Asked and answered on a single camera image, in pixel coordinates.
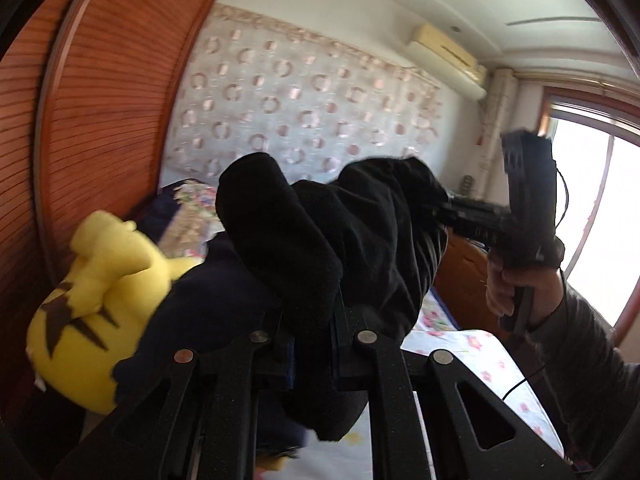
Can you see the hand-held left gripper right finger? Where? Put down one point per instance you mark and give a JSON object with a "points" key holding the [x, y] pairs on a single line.
{"points": [[350, 355]]}

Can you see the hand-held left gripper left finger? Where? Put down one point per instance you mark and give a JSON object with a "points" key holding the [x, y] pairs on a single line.
{"points": [[272, 355]]}

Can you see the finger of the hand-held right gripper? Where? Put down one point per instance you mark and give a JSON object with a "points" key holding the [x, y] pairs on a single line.
{"points": [[475, 215]]}

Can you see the black printed t-shirt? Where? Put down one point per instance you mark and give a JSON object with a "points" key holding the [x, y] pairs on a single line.
{"points": [[310, 240]]}

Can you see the person's right forearm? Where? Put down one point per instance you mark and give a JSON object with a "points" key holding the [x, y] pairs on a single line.
{"points": [[575, 360]]}

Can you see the person's right hand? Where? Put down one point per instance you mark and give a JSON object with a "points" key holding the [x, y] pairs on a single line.
{"points": [[545, 290]]}

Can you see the low wooden cabinet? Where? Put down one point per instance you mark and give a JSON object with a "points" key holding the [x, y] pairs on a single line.
{"points": [[465, 270]]}

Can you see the wooden framed window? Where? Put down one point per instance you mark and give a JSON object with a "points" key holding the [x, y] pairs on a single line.
{"points": [[600, 185]]}

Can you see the white wrapped pipe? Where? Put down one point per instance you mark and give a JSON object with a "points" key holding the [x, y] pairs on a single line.
{"points": [[495, 125]]}

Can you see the navy folded garment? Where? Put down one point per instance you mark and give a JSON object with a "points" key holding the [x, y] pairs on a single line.
{"points": [[200, 310]]}

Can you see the white flowered bedsheet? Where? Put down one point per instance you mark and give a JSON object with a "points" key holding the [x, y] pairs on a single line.
{"points": [[475, 360]]}

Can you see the yellow plush toy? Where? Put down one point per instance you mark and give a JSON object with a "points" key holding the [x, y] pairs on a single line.
{"points": [[90, 360]]}

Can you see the circle patterned sheer curtain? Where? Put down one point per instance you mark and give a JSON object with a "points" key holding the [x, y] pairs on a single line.
{"points": [[300, 100]]}

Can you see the wooden slatted wardrobe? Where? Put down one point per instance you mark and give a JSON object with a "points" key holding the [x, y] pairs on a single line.
{"points": [[100, 110]]}

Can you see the wall air conditioner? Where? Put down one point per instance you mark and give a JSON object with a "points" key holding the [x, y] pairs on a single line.
{"points": [[445, 55]]}

